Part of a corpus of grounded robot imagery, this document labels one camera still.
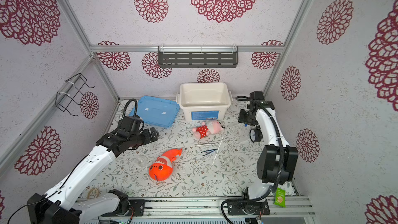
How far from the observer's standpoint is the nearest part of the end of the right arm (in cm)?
61

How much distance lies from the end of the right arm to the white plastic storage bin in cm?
20

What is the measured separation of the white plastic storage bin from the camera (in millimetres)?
997
